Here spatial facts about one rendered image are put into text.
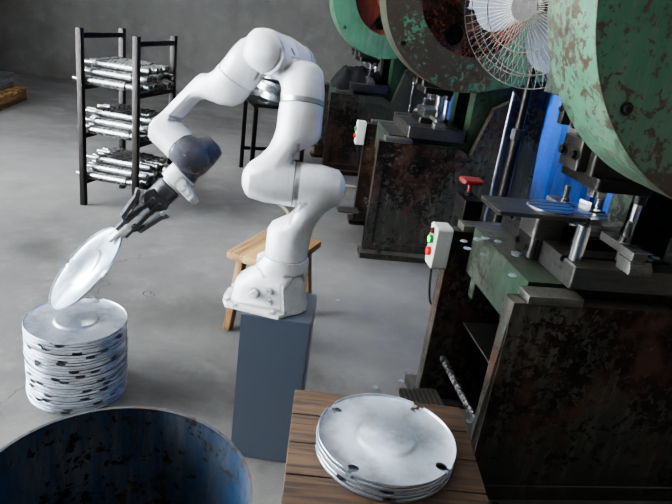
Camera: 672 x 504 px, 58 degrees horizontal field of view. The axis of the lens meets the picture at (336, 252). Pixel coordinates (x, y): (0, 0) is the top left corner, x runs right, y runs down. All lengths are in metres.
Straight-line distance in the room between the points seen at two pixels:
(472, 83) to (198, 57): 5.57
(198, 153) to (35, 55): 6.85
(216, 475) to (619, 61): 1.00
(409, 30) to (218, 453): 2.15
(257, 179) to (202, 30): 6.68
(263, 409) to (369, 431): 0.47
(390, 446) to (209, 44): 7.15
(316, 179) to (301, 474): 0.67
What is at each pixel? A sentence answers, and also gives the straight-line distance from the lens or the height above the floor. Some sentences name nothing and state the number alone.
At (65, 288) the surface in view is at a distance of 1.94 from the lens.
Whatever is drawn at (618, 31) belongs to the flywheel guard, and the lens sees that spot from 1.15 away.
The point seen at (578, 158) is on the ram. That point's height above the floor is 0.93.
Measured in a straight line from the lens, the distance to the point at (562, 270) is 1.59.
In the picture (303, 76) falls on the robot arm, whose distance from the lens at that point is 1.50.
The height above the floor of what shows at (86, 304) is 0.24.
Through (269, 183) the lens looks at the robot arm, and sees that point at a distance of 1.46.
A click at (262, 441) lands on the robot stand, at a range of 1.78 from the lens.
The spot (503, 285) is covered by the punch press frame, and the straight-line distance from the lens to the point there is 1.67.
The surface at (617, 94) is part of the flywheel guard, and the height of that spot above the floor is 1.12.
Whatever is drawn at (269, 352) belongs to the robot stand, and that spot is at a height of 0.35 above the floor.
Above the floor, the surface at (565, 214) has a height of 0.78.
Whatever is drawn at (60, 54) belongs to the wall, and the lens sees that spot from 8.43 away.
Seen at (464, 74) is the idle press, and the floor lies 1.00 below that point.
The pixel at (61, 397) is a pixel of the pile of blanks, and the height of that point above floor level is 0.06.
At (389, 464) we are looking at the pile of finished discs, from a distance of 1.26.
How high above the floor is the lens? 1.19
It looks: 21 degrees down
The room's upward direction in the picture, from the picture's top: 8 degrees clockwise
